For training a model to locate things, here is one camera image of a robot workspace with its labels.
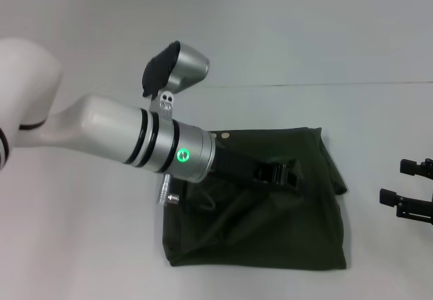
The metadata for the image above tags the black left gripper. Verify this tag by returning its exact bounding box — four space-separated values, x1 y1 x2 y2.
209 146 302 194

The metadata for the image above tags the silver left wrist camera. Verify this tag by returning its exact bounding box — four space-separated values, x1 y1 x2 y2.
150 41 210 118

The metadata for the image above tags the dark green shirt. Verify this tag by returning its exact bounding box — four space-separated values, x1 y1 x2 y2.
161 126 349 276

